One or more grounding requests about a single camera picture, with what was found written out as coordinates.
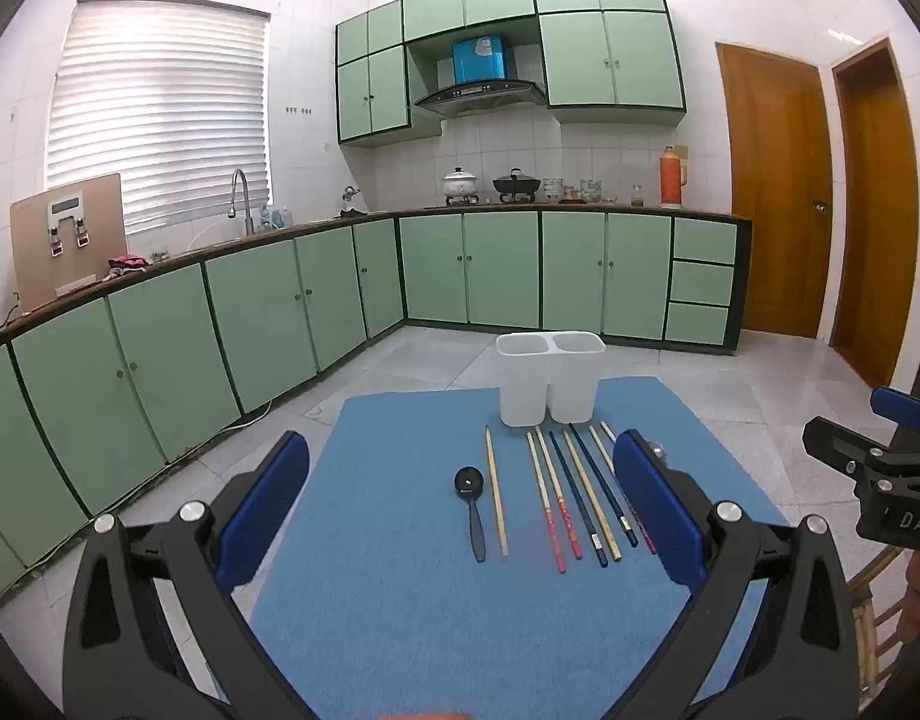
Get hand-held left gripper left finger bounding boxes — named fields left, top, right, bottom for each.
left=62, top=429, right=311, bottom=720

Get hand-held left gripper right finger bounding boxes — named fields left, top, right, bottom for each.
left=614, top=429, right=858, bottom=720

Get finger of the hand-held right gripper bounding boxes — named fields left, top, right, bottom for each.
left=802, top=416, right=920, bottom=497
left=871, top=386, right=920, bottom=440

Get dark blue chopstick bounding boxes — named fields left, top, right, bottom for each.
left=548, top=430, right=609, bottom=569
left=569, top=422, right=641, bottom=548

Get light wooden chopstick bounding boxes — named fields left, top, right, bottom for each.
left=563, top=430, right=624, bottom=563

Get red patterned handle chopstick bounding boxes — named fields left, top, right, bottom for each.
left=536, top=427, right=585, bottom=561
left=526, top=431, right=567, bottom=575

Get plain bamboo chopstick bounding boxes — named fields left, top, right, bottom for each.
left=484, top=426, right=509, bottom=557

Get white two-compartment utensil holder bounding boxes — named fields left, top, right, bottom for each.
left=496, top=331, right=607, bottom=428

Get black spoon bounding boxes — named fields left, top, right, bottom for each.
left=454, top=466, right=487, bottom=563

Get rattan chair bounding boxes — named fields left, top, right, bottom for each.
left=846, top=544, right=915, bottom=702

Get blue mat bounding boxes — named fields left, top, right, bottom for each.
left=248, top=376, right=795, bottom=720

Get brown wooden door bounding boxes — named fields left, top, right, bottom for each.
left=831, top=36, right=920, bottom=391
left=715, top=41, right=836, bottom=340

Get green base cabinets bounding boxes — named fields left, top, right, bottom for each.
left=0, top=206, right=753, bottom=608

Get metal kitchen faucet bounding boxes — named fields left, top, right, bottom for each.
left=230, top=169, right=255, bottom=235

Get orange thermos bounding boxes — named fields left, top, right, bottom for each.
left=659, top=144, right=687, bottom=209

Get brown cardboard box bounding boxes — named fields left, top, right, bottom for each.
left=10, top=172, right=127, bottom=314

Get black wok with lid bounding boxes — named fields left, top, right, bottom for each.
left=492, top=169, right=543, bottom=200

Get gas stove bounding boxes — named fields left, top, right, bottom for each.
left=424, top=193, right=542, bottom=209

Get white pot with lid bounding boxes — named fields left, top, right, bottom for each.
left=442, top=165, right=480, bottom=200

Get white window blind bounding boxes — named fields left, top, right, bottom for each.
left=44, top=0, right=272, bottom=235

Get range hood with blue chimney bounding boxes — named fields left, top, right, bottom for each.
left=413, top=36, right=547, bottom=119

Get green wall cabinets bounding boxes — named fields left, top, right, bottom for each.
left=335, top=0, right=687, bottom=147

